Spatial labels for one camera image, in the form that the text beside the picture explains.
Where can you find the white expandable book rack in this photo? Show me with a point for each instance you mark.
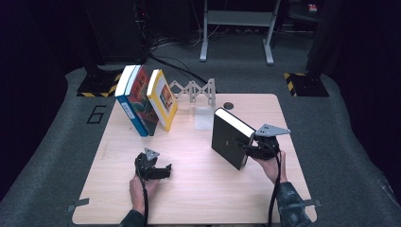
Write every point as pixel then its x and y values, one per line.
pixel 212 91

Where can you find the small red white sign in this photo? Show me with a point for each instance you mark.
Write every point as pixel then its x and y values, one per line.
pixel 312 7

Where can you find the black stand base striped edge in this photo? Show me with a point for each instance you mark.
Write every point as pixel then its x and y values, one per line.
pixel 309 85
pixel 97 85

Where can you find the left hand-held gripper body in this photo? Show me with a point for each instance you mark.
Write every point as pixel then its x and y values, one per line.
pixel 146 167

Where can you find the yellow book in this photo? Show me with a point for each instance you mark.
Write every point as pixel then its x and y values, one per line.
pixel 164 101

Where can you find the black round table grommet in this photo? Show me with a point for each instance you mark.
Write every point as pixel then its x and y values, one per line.
pixel 230 105

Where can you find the grey tape strip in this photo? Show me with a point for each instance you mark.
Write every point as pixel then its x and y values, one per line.
pixel 315 202
pixel 78 202

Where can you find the person's left hand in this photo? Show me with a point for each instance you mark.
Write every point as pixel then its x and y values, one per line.
pixel 135 195

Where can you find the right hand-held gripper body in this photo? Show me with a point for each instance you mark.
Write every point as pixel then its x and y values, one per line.
pixel 268 148

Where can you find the black book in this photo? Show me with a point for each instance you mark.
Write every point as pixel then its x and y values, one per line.
pixel 227 138

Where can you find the red illustrated book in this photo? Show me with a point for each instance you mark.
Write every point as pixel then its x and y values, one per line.
pixel 142 101

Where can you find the person's right hand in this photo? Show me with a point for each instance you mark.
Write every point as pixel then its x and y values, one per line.
pixel 269 170

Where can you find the black equipment cabinet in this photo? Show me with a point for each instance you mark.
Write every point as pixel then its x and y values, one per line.
pixel 116 31

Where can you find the white metal desk frame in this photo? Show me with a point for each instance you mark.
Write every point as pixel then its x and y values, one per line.
pixel 239 18

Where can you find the dark curtain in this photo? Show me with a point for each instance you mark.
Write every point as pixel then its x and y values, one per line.
pixel 25 78
pixel 372 63

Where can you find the blue book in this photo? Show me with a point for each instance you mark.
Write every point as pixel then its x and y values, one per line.
pixel 126 82

